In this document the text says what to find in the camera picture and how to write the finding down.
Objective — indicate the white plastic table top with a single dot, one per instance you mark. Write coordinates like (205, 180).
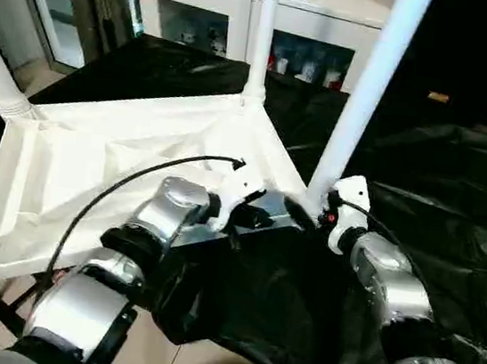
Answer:
(95, 149)

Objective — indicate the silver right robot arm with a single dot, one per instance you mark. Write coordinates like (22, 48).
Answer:
(397, 274)

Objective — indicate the black mat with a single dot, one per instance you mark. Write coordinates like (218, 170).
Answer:
(300, 297)

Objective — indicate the dark cabinet with gold label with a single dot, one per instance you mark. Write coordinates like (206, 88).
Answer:
(450, 43)

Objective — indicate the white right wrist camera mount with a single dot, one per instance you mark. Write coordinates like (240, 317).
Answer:
(354, 196)

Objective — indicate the black metal table frame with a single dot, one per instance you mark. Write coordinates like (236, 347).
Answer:
(7, 308)

